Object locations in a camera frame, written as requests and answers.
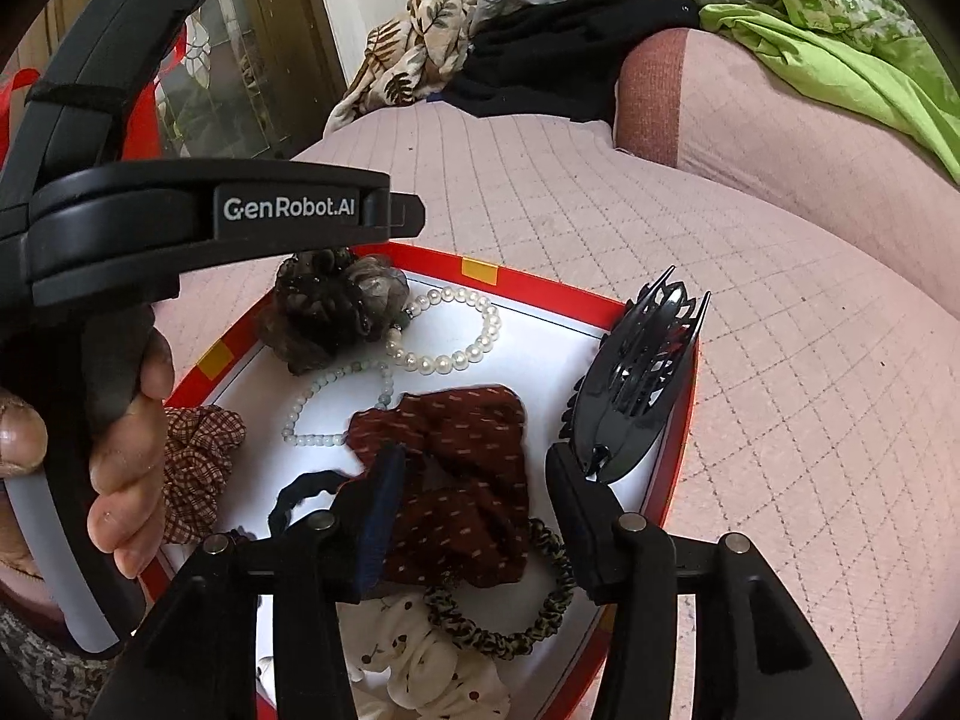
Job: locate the black cloth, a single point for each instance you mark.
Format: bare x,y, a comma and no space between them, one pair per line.
547,60

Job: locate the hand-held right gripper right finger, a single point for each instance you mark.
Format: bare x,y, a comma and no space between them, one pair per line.
568,510

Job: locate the person's left forearm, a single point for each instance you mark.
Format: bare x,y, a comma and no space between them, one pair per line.
37,667

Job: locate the dark grey scrunchie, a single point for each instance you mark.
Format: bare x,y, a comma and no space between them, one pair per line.
322,315

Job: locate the person's left hand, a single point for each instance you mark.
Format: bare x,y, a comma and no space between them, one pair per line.
131,480

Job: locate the black scrunchie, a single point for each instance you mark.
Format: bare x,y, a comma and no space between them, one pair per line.
289,491

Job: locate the pink bolster pillow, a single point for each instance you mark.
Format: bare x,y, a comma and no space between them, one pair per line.
787,150

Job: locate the red-rimmed white tray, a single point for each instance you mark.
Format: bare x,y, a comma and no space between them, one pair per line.
540,330

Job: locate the glass panel door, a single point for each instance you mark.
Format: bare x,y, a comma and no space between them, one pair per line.
247,90

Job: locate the black hair claw clip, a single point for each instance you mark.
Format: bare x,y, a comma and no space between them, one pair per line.
630,405

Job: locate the lime green cloth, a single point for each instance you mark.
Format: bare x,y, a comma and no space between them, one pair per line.
825,67

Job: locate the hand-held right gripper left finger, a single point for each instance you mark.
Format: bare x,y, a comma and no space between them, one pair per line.
379,517

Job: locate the white cherry print scrunchie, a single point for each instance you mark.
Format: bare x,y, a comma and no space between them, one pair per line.
420,660

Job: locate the brown checked scrunchie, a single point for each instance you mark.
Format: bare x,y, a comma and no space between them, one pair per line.
199,465

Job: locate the pink quilted bedspread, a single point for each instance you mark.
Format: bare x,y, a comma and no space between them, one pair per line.
525,180

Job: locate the leaf print cloth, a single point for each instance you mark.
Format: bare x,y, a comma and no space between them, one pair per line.
405,52

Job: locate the red dotted scrunchie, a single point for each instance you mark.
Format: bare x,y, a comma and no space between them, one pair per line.
450,465

